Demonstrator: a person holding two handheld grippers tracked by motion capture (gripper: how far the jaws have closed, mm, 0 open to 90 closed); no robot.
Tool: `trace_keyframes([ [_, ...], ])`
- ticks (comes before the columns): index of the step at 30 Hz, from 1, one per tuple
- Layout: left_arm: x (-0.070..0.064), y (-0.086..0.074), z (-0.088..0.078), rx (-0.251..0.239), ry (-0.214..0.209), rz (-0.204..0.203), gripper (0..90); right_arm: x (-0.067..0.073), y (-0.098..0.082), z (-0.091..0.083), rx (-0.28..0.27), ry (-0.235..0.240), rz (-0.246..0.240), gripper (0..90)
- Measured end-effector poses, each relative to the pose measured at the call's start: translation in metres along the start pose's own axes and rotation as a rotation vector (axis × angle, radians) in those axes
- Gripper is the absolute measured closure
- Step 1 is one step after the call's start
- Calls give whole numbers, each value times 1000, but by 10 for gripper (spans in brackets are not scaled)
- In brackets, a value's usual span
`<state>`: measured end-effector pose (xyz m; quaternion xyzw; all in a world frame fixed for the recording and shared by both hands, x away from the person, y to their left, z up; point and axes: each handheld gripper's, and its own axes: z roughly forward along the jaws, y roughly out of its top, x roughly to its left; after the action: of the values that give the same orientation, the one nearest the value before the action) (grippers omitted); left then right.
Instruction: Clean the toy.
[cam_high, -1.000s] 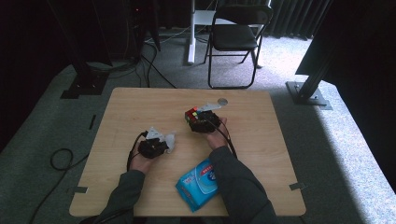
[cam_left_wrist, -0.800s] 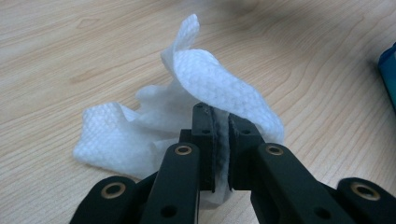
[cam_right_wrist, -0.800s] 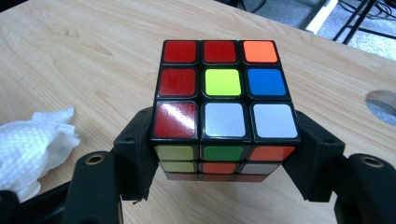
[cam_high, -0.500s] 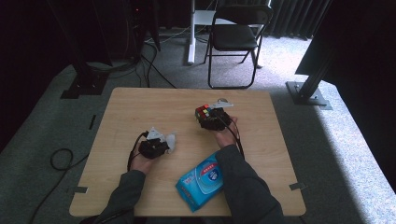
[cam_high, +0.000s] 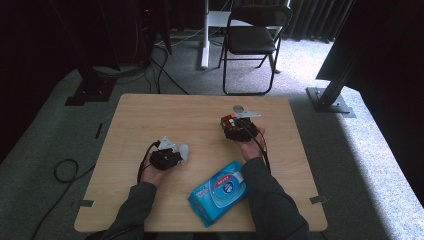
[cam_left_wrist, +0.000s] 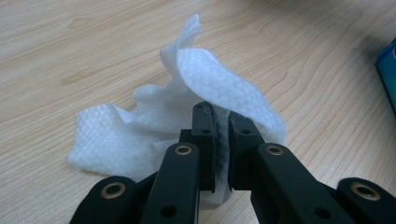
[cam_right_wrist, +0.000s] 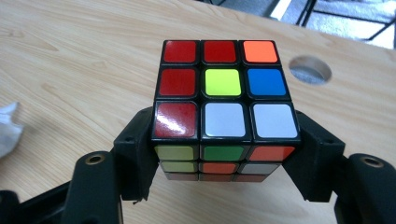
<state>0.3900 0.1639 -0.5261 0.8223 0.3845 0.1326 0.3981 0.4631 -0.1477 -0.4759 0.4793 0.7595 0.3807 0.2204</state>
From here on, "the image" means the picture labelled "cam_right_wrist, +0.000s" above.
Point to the multicoloured puzzle cube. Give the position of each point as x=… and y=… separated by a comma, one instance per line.
x=222, y=82

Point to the white wet wipe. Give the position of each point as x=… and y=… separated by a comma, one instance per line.
x=7, y=130

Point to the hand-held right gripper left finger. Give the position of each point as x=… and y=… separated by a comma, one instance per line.
x=135, y=155

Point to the black folding chair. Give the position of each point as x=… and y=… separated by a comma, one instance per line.
x=342, y=15

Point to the white desk leg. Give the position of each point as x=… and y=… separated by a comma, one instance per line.
x=280, y=9

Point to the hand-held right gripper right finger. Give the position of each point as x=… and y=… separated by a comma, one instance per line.
x=317, y=161

